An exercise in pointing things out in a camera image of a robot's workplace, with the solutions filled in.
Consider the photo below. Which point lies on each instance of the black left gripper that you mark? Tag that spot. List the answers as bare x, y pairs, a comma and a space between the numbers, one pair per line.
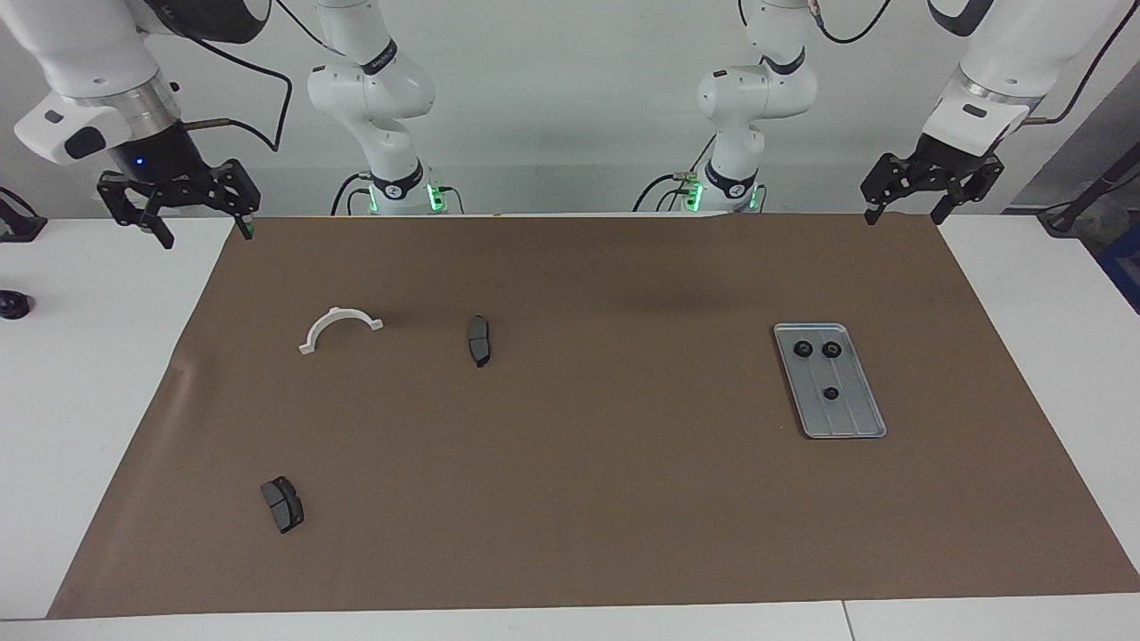
948, 160

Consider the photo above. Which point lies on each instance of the black clamp mount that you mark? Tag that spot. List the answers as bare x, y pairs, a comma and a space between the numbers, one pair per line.
18, 227

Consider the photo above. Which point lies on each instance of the long dark grey brake pad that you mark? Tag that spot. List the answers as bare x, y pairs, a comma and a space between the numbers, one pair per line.
479, 340

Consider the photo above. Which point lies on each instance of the blue box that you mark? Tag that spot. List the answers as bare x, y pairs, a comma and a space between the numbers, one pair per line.
1127, 267

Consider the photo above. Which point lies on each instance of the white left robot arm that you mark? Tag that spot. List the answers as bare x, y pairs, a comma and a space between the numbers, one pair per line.
757, 89

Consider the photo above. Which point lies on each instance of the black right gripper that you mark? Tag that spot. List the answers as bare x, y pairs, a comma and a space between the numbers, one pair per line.
160, 160

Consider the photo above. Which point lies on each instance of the black round knob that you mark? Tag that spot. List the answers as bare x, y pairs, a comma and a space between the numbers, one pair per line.
12, 305

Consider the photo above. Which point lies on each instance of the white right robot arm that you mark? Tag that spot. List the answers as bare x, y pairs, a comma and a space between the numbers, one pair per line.
374, 89

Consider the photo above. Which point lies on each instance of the silver ribbed metal tray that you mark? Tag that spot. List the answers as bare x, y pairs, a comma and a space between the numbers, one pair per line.
846, 414

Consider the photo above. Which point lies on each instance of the dark grey partition panel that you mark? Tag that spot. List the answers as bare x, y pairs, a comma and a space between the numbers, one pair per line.
1082, 169

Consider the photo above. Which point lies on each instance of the brown paper table mat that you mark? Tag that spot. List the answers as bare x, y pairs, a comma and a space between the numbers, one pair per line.
579, 499

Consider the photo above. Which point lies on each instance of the dark metal stand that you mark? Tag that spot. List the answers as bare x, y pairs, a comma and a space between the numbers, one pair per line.
1064, 218

